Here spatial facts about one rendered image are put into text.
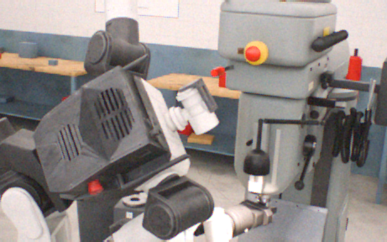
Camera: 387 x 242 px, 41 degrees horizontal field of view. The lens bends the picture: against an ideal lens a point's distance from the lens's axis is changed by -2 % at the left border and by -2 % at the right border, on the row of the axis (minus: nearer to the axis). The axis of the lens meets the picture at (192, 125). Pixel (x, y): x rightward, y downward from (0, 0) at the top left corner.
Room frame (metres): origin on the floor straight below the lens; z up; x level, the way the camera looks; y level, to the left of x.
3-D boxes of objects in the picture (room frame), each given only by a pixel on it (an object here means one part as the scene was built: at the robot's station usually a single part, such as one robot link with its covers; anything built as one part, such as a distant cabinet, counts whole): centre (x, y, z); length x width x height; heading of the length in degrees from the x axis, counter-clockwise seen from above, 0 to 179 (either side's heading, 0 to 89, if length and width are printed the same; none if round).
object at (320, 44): (1.52, -0.39, 1.79); 0.45 x 0.04 x 0.04; 157
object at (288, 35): (1.56, -0.25, 1.81); 0.47 x 0.26 x 0.16; 157
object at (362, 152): (1.72, -0.53, 1.45); 0.18 x 0.16 x 0.21; 157
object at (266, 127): (1.45, -0.20, 1.45); 0.04 x 0.04 x 0.21; 67
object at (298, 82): (1.59, -0.26, 1.68); 0.34 x 0.24 x 0.10; 157
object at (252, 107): (1.55, -0.25, 1.47); 0.21 x 0.19 x 0.32; 67
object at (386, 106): (1.69, -0.67, 1.62); 0.20 x 0.09 x 0.21; 157
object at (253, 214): (1.48, -0.18, 1.23); 0.13 x 0.12 x 0.10; 46
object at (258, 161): (1.34, -0.18, 1.47); 0.07 x 0.07 x 0.06
